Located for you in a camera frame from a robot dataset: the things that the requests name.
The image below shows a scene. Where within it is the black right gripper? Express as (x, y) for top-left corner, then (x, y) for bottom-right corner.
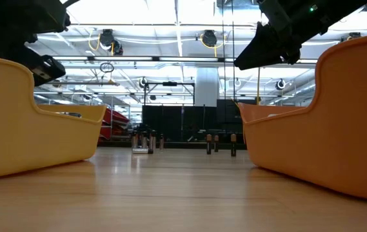
(233, 0), (332, 71)

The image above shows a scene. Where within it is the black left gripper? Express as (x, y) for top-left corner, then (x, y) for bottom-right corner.
(0, 32), (67, 87)

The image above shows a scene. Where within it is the yellow plastic bin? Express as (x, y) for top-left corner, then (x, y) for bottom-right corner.
(0, 53), (107, 180)

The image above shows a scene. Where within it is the orange plastic bin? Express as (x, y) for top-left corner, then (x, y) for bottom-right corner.
(237, 32), (367, 203)

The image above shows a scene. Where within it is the grey metal pipe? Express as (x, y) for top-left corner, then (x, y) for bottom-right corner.
(46, 80), (121, 87)

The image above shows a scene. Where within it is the long overhead light bar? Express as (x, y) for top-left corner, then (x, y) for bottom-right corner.
(52, 55), (318, 64)

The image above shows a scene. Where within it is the rack with red bins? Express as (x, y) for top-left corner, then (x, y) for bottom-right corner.
(98, 108), (132, 140)

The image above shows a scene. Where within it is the black partition curtain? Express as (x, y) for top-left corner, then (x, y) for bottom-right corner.
(141, 99), (244, 143)

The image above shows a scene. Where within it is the black hanging cable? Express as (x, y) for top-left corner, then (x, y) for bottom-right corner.
(221, 0), (226, 101)
(231, 0), (236, 101)

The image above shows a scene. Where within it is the black metal gantry frame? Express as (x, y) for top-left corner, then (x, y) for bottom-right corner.
(143, 81), (196, 107)

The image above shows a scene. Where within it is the black aluminium table frame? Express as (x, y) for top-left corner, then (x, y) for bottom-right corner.
(97, 140), (248, 150)

